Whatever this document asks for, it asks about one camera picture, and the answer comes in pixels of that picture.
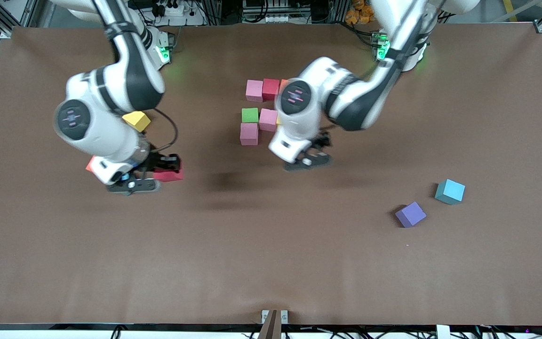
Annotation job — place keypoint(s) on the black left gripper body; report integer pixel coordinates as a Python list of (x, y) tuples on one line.
[(321, 141)]

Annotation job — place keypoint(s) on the red foam cube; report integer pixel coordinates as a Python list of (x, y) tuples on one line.
[(170, 176), (271, 89)]

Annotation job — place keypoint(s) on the pink foam cube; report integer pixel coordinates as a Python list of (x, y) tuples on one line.
[(254, 90), (249, 134), (268, 120)]

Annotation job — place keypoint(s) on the orange foam cube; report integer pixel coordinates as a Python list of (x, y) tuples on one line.
[(283, 84), (91, 165)]

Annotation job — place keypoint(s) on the green foam cube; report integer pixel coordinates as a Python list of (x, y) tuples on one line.
[(250, 115)]

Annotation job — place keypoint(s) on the purple foam cube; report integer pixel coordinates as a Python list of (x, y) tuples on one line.
[(411, 215)]

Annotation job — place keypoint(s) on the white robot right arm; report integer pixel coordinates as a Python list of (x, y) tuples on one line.
[(73, 119)]

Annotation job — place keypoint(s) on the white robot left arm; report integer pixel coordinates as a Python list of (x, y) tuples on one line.
[(296, 96)]

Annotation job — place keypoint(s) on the brown paper table cover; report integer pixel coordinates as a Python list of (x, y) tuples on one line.
[(271, 263)]

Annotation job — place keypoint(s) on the slim white power strip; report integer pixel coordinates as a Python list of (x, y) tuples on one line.
[(271, 19)]

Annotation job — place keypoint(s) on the bag of orange items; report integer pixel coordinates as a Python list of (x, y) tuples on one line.
[(358, 13)]

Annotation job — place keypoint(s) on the teal foam cube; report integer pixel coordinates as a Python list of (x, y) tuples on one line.
[(450, 191)]

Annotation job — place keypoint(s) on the white power strip with plugs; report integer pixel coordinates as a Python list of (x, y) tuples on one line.
[(191, 19)]

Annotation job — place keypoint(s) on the brown wooden stick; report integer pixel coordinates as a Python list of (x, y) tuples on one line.
[(271, 329)]

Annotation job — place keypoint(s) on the white tag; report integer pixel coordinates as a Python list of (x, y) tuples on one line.
[(442, 332)]

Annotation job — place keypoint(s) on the small metal bracket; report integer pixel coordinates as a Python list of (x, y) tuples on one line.
[(265, 314)]

